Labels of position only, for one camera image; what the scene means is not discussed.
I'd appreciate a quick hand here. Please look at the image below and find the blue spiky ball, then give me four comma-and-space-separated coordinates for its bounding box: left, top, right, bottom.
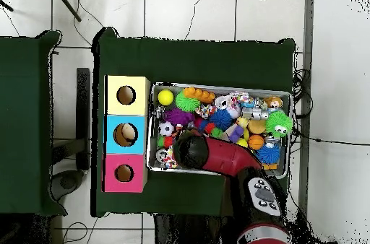
208, 108, 234, 131

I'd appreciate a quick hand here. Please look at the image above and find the clear mesh bin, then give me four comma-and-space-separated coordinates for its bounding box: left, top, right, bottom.
146, 82, 292, 180

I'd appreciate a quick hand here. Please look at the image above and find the black floor cable with plug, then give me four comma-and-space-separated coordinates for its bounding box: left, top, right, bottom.
291, 128, 370, 147

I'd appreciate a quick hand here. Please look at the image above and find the yellow ball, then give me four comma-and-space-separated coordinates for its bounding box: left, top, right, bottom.
157, 89, 175, 106

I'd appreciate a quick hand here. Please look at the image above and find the wooden box with three holes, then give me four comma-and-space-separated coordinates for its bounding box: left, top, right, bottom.
103, 74, 151, 193

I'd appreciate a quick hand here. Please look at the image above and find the purple spiky ball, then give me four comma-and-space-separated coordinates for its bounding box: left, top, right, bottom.
163, 108, 196, 126

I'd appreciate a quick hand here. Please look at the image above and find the green spiky ball with eyes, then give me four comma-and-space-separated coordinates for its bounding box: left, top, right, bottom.
264, 110, 293, 139

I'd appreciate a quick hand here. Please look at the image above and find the dark green tablecloth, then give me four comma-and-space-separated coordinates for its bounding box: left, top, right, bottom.
91, 27, 296, 217
0, 30, 68, 217

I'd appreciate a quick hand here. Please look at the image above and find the orange toy block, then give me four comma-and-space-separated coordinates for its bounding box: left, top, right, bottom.
182, 86, 217, 104

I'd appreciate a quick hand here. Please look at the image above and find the small basketball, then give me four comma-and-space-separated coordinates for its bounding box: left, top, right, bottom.
247, 134, 266, 151

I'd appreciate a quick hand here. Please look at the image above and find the black flat panel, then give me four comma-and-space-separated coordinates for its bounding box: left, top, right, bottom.
75, 67, 91, 171

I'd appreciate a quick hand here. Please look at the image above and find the silver toy robot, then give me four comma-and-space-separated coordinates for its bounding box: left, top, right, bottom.
241, 106, 270, 121

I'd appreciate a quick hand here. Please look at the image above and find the purple building block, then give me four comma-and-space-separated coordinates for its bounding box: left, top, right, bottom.
228, 124, 245, 143

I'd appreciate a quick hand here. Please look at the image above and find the black tripod leg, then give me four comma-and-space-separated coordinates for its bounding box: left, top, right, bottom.
51, 0, 82, 22
0, 0, 14, 13

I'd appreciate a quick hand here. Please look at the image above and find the small soccer ball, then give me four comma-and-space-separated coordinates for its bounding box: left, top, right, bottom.
158, 121, 175, 137

